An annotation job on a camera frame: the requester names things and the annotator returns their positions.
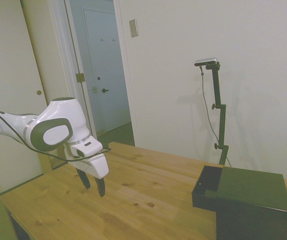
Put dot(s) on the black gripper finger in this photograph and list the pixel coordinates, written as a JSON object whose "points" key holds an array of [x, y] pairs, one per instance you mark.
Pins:
{"points": [[100, 187], [85, 180]]}

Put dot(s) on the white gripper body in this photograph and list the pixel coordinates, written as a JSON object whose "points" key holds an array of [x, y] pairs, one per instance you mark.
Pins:
{"points": [[99, 166]]}

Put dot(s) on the black drawer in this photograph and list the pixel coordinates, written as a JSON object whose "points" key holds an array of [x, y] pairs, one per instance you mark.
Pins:
{"points": [[203, 200]]}

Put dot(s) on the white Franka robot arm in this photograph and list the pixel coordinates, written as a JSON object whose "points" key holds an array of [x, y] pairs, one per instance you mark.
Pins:
{"points": [[58, 117]]}

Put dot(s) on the black drawer cabinet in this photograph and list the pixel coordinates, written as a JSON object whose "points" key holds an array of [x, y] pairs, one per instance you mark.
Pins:
{"points": [[253, 190]]}

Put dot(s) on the brass door hinge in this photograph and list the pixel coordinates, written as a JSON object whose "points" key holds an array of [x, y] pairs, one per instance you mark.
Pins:
{"points": [[80, 77]]}

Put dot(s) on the white hallway door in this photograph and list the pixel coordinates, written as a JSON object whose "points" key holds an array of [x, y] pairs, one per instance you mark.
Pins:
{"points": [[108, 62]]}

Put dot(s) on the white open door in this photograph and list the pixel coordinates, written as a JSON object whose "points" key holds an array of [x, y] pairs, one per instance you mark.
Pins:
{"points": [[48, 50]]}

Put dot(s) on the white sliding closet door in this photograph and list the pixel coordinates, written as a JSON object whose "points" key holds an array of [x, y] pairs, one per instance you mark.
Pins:
{"points": [[5, 75]]}

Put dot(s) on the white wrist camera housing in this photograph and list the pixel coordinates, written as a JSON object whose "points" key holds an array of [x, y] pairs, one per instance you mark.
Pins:
{"points": [[89, 148]]}

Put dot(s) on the white door frame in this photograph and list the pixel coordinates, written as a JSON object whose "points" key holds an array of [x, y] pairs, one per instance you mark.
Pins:
{"points": [[127, 75]]}

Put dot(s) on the black camera stand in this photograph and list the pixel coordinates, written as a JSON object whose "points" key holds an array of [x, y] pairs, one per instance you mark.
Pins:
{"points": [[222, 125]]}

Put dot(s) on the grey camera on stand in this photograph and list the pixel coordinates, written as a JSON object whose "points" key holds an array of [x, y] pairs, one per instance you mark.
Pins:
{"points": [[206, 61]]}

